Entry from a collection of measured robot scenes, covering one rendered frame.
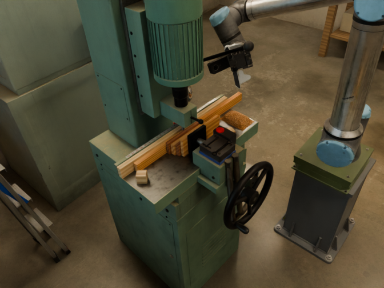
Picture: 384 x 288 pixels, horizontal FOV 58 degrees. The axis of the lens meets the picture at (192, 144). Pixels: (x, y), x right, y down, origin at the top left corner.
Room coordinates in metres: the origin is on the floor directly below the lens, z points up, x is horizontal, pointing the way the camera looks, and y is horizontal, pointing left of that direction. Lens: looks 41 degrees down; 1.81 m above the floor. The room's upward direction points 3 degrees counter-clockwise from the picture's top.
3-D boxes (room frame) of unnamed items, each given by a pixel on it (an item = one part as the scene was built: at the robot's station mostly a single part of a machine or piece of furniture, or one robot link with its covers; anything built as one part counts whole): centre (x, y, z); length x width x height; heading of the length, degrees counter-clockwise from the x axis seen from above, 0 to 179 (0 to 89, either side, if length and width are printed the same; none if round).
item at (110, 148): (1.16, 0.12, 0.76); 0.57 x 0.45 x 0.09; 44
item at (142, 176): (0.85, 0.19, 0.92); 0.04 x 0.03 x 0.04; 87
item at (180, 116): (1.09, 0.04, 1.03); 0.14 x 0.07 x 0.09; 44
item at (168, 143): (1.05, 0.03, 0.93); 0.18 x 0.02 x 0.06; 134
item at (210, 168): (0.93, -0.10, 0.92); 0.15 x 0.13 x 0.09; 134
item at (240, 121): (1.18, -0.20, 0.91); 0.12 x 0.09 x 0.03; 44
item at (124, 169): (1.08, 0.05, 0.93); 0.60 x 0.02 x 0.05; 134
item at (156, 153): (1.12, -0.01, 0.92); 0.62 x 0.02 x 0.04; 134
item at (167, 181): (0.99, -0.04, 0.87); 0.61 x 0.30 x 0.06; 134
